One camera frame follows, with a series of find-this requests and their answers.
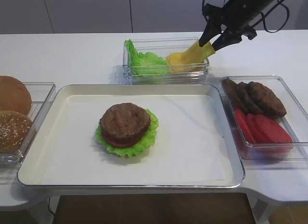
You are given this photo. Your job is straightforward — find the red tomato slice middle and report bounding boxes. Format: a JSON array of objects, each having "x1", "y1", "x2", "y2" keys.
[{"x1": 246, "y1": 113, "x2": 268, "y2": 144}]

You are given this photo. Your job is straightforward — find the brown patty left in container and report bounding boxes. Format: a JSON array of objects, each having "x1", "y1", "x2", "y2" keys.
[{"x1": 222, "y1": 78, "x2": 248, "y2": 114}]

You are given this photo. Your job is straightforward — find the plain brown bun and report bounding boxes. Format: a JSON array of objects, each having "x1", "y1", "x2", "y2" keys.
[{"x1": 0, "y1": 76, "x2": 32, "y2": 115}]

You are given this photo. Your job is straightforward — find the brown cooked burger patty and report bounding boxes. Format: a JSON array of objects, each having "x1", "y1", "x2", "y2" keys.
[{"x1": 100, "y1": 103, "x2": 151, "y2": 144}]

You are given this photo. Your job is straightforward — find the green lettuce leaves in container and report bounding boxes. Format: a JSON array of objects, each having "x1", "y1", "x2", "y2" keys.
[{"x1": 125, "y1": 40, "x2": 169, "y2": 75}]

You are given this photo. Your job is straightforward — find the yellow cheese slices stack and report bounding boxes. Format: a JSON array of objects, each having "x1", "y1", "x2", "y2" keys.
[{"x1": 166, "y1": 52, "x2": 205, "y2": 73}]

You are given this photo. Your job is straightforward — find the clear plastic patty tomato container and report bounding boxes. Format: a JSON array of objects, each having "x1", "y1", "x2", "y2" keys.
[{"x1": 220, "y1": 76, "x2": 308, "y2": 161}]

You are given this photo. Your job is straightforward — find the red tomato slice right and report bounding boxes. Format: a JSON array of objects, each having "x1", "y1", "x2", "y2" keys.
[{"x1": 254, "y1": 115, "x2": 293, "y2": 144}]

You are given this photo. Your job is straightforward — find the white table leg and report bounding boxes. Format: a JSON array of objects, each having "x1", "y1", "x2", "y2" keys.
[{"x1": 248, "y1": 198, "x2": 278, "y2": 224}]

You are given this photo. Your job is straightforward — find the sesame bun front right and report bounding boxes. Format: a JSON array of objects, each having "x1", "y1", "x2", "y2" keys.
[{"x1": 0, "y1": 110, "x2": 32, "y2": 153}]

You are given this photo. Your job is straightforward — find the red tomato slice on burger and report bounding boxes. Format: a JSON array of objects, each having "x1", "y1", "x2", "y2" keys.
[{"x1": 103, "y1": 136, "x2": 141, "y2": 148}]

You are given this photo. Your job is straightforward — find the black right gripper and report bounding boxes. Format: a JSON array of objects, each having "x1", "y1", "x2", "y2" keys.
[{"x1": 199, "y1": 0, "x2": 274, "y2": 51}]

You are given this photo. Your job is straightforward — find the yellow cheese slice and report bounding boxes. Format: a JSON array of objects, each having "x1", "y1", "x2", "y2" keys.
[{"x1": 181, "y1": 40, "x2": 216, "y2": 64}]

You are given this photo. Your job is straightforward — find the brown patty right in container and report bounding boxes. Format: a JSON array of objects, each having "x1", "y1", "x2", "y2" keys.
[{"x1": 247, "y1": 81, "x2": 287, "y2": 119}]

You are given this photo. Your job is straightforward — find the red tomato slice left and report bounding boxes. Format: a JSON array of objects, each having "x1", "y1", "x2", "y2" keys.
[{"x1": 234, "y1": 108, "x2": 256, "y2": 143}]

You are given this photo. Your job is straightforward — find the brown patty middle in container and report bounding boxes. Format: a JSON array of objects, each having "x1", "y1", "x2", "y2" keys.
[{"x1": 236, "y1": 81, "x2": 265, "y2": 115}]

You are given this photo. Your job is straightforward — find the clear plastic lettuce cheese container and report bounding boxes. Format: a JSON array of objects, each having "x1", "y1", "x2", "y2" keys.
[{"x1": 123, "y1": 37, "x2": 209, "y2": 84}]

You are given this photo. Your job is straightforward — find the clear plastic bun container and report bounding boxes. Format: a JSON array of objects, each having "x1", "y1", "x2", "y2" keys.
[{"x1": 0, "y1": 82, "x2": 56, "y2": 168}]

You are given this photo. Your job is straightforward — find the brown patty in container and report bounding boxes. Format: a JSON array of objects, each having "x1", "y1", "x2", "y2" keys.
[
  {"x1": 247, "y1": 81, "x2": 287, "y2": 119},
  {"x1": 222, "y1": 78, "x2": 248, "y2": 114},
  {"x1": 236, "y1": 81, "x2": 265, "y2": 115}
]

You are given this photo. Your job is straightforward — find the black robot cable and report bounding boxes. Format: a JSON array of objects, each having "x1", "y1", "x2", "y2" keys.
[{"x1": 201, "y1": 0, "x2": 295, "y2": 33}]

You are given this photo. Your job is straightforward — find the silver metal serving tray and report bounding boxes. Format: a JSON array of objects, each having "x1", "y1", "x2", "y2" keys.
[{"x1": 17, "y1": 85, "x2": 244, "y2": 188}]

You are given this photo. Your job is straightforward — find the green lettuce leaf on burger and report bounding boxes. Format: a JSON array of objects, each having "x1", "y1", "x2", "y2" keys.
[{"x1": 94, "y1": 109, "x2": 159, "y2": 158}]

